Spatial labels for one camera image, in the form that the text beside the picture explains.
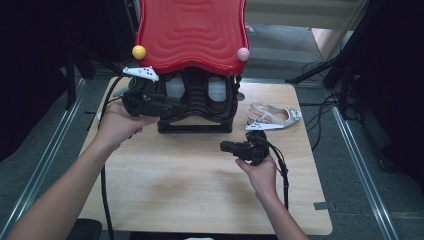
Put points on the black metal stand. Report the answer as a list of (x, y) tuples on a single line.
[(70, 90)]

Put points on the person's left hand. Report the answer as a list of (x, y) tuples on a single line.
[(115, 128)]

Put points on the black leather shoe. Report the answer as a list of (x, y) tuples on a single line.
[(217, 90), (175, 90)]

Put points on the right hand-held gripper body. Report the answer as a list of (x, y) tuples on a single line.
[(255, 148)]

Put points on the black stool seat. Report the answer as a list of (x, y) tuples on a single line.
[(88, 230)]

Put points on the black tripod stand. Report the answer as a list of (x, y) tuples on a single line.
[(346, 93)]

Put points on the person's right hand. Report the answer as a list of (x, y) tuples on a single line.
[(265, 178)]

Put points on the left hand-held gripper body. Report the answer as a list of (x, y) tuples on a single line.
[(143, 100)]

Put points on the red and black shoe rack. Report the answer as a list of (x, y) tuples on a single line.
[(191, 33)]

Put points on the person's white clothing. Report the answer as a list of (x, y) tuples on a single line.
[(199, 238)]

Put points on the black curtain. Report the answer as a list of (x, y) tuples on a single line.
[(33, 66), (400, 83)]

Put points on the beige board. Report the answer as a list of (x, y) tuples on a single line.
[(328, 40)]

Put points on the small grey disc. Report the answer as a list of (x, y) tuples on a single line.
[(241, 96)]

